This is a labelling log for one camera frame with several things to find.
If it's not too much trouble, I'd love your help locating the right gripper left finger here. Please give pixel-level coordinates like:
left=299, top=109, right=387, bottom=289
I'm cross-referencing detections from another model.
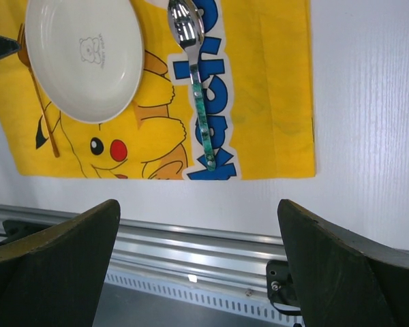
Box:
left=0, top=200, right=121, bottom=326

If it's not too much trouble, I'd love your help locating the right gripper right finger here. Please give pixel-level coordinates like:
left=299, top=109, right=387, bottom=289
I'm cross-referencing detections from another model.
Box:
left=277, top=200, right=409, bottom=326

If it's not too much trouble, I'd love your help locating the wooden fork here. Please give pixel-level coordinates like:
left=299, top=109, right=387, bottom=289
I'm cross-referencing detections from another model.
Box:
left=17, top=23, right=60, bottom=157

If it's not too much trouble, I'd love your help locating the white paper plate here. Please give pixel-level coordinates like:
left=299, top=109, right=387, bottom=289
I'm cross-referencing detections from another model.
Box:
left=25, top=0, right=144, bottom=124

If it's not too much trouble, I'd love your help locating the metal spoon teal handle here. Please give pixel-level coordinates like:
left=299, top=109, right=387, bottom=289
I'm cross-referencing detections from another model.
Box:
left=168, top=0, right=216, bottom=171

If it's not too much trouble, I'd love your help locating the yellow pikachu cloth placemat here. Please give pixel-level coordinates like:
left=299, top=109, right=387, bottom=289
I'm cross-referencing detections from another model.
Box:
left=0, top=1, right=316, bottom=181

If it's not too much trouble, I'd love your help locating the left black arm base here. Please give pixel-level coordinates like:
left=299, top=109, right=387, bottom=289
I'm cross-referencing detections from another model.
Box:
left=0, top=219, right=51, bottom=246

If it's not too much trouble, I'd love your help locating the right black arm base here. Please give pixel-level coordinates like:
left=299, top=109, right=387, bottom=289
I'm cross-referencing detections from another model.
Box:
left=266, top=260, right=301, bottom=316

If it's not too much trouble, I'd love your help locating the perforated cable duct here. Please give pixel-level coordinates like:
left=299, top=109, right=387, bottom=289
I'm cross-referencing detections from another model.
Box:
left=105, top=269, right=305, bottom=326

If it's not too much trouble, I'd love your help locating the aluminium rail frame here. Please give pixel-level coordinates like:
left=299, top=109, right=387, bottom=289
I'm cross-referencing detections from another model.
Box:
left=0, top=202, right=290, bottom=300

